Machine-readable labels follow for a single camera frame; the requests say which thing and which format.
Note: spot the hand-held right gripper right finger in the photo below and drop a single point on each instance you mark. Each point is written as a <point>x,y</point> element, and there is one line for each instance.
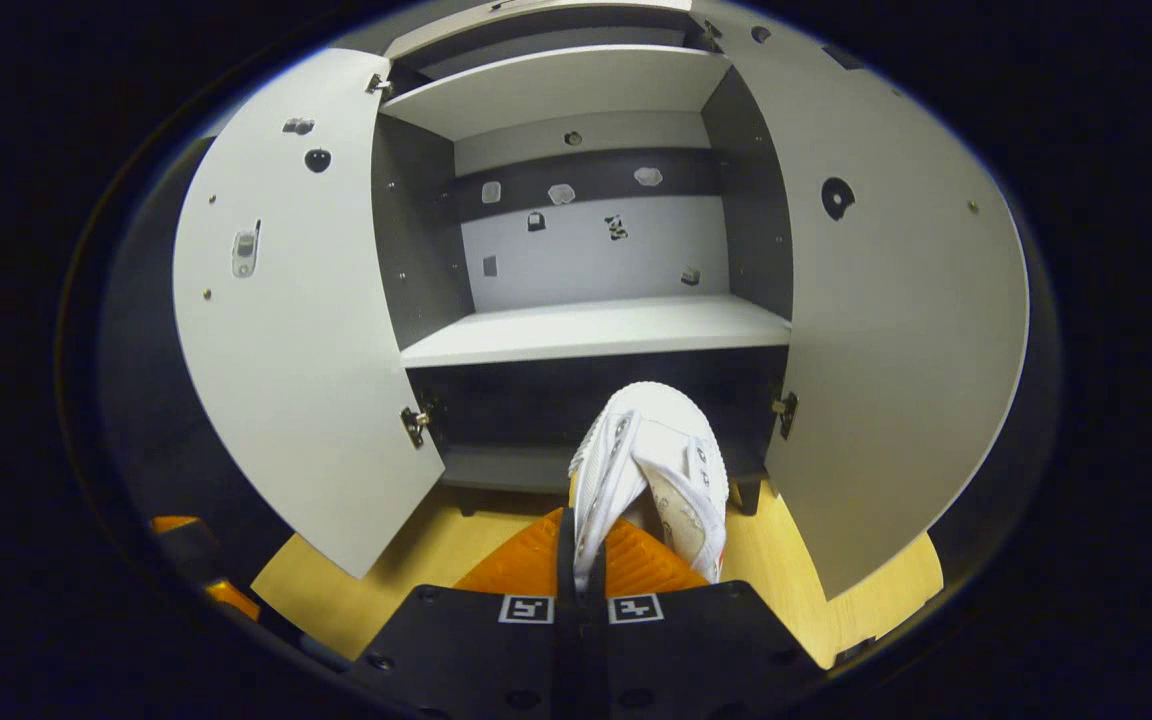
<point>686,660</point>

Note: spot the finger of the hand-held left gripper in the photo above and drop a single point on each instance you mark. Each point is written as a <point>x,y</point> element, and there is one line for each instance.
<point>191,550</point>
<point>234,600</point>

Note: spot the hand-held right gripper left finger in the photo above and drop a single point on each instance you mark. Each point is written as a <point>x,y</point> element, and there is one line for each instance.
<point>476,660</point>

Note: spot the white canvas shoe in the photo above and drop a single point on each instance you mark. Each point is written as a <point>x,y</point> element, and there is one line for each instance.
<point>656,450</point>

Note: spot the white shoe cabinet door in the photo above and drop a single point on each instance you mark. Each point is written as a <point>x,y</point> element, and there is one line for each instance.
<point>306,350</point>
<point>896,350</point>

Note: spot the white shoe cabinet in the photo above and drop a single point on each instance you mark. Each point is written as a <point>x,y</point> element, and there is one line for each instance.
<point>586,250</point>

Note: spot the white cabinet shelf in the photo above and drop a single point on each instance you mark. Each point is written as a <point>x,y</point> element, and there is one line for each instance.
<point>596,330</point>
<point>556,90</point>

